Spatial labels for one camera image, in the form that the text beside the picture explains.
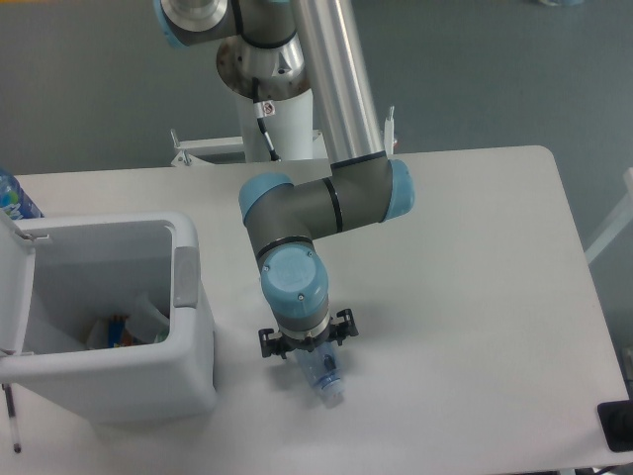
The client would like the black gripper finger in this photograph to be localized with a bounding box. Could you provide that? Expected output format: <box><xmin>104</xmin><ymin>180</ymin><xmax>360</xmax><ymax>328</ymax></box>
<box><xmin>258</xmin><ymin>328</ymin><xmax>288</xmax><ymax>359</ymax></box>
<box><xmin>328</xmin><ymin>309</ymin><xmax>358</xmax><ymax>344</ymax></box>

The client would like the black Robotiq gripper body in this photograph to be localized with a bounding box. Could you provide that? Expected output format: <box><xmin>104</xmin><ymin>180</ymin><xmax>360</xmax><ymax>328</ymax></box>
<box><xmin>279</xmin><ymin>319</ymin><xmax>333</xmax><ymax>351</ymax></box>

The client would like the clear crushed plastic bottle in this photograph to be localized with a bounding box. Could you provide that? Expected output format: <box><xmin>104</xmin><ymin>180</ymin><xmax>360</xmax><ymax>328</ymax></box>
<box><xmin>293</xmin><ymin>342</ymin><xmax>345</xmax><ymax>408</ymax></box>

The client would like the white paper wrapper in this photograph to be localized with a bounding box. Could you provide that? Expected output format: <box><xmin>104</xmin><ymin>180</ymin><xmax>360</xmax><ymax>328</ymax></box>
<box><xmin>125</xmin><ymin>293</ymin><xmax>169</xmax><ymax>343</ymax></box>

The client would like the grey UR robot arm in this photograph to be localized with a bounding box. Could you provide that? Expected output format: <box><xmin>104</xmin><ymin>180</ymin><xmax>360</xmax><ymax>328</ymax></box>
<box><xmin>154</xmin><ymin>1</ymin><xmax>414</xmax><ymax>357</ymax></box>

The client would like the white plastic trash can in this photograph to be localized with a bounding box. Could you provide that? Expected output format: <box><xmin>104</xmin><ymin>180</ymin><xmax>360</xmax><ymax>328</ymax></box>
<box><xmin>1</xmin><ymin>212</ymin><xmax>217</xmax><ymax>424</ymax></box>

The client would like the blue snack packet in bin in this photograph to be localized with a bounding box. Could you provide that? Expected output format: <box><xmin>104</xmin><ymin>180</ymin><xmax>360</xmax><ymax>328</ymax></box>
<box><xmin>107</xmin><ymin>316</ymin><xmax>136</xmax><ymax>348</ymax></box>

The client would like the black and white pen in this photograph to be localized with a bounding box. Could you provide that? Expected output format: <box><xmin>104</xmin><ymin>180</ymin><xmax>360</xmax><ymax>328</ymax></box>
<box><xmin>2</xmin><ymin>384</ymin><xmax>22</xmax><ymax>454</ymax></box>

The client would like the black device at table edge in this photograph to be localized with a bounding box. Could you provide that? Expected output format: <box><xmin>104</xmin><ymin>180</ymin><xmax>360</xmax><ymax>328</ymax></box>
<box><xmin>597</xmin><ymin>400</ymin><xmax>632</xmax><ymax>453</ymax></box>

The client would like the blue labelled water bottle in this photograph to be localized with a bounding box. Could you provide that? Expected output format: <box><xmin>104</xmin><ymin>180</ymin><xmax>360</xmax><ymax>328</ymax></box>
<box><xmin>1</xmin><ymin>169</ymin><xmax>45</xmax><ymax>221</ymax></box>

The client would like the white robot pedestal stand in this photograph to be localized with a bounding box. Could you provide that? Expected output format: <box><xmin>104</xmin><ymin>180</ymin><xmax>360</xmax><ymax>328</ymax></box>
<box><xmin>169</xmin><ymin>42</ymin><xmax>400</xmax><ymax>168</ymax></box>

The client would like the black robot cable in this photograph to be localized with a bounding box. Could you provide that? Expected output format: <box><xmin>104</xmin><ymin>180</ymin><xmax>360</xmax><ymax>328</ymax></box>
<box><xmin>249</xmin><ymin>76</ymin><xmax>282</xmax><ymax>162</ymax></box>

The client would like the white frame bar right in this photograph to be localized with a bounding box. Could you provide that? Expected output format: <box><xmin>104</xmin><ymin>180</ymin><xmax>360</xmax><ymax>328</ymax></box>
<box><xmin>585</xmin><ymin>167</ymin><xmax>632</xmax><ymax>265</ymax></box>

